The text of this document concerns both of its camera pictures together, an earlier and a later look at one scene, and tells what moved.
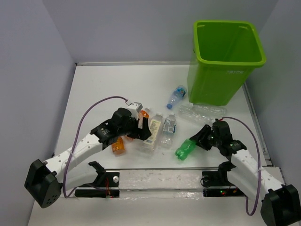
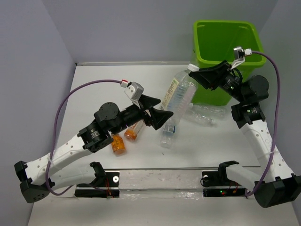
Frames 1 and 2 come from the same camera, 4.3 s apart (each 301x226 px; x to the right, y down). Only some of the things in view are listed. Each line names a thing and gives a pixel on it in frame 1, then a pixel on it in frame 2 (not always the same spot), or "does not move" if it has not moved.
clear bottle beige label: [148, 145] to [180, 93]
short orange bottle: [118, 148] does not move
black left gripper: [140, 133] to [158, 117]
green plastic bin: [227, 52] does not move
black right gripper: [200, 137] to [208, 76]
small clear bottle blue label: [169, 131] does not move
